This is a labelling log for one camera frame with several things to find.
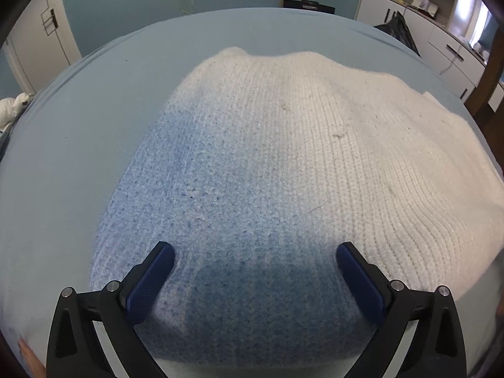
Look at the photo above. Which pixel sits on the black plastic bag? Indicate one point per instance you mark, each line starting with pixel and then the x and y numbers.
pixel 395 25

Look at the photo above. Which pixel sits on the white puffy duvet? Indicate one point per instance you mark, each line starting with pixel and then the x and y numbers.
pixel 12 108

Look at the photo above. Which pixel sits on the white door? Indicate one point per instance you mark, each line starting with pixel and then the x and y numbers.
pixel 35 39

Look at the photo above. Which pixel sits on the blue and white knit sweater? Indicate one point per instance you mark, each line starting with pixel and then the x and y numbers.
pixel 275 165

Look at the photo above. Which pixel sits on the person's left foot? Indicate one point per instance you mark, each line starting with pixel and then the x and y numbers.
pixel 27 356

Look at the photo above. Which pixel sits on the white cabinet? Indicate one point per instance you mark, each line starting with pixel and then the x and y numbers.
pixel 445 43

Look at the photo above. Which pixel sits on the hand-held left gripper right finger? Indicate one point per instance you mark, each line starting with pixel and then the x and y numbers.
pixel 358 279

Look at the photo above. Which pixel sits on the black box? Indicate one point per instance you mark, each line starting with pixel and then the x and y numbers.
pixel 307 6

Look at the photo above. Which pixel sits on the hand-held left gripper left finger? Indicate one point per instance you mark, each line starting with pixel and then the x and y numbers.
pixel 151 279

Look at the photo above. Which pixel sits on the brown wooden chair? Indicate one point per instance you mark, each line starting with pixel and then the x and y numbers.
pixel 482 94

